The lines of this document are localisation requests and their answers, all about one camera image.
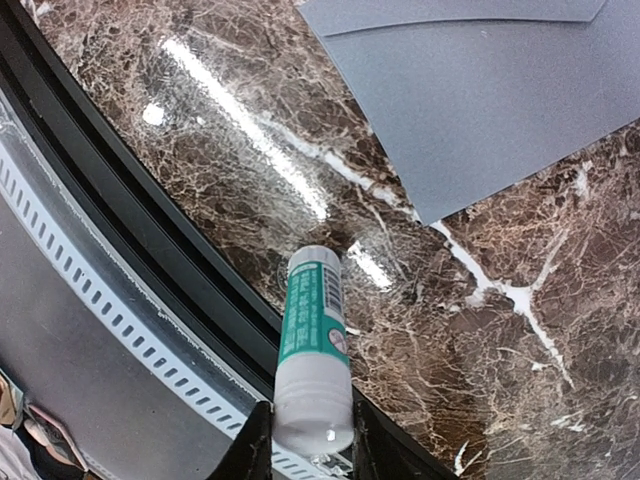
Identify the white glue stick cap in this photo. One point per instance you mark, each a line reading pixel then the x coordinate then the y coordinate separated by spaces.
pixel 153 114

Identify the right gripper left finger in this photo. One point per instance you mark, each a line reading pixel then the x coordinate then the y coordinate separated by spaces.
pixel 249 457

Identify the black front rail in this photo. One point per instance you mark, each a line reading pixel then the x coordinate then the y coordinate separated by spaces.
pixel 216 310

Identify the green white glue stick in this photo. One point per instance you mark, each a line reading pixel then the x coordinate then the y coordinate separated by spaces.
pixel 313 398

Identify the white slotted cable duct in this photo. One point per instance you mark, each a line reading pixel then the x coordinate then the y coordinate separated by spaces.
pixel 92 347

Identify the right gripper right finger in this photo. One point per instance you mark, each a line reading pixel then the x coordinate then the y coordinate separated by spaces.
pixel 374 455

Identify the grey envelope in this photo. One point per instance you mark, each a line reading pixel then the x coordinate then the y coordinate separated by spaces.
pixel 469 97

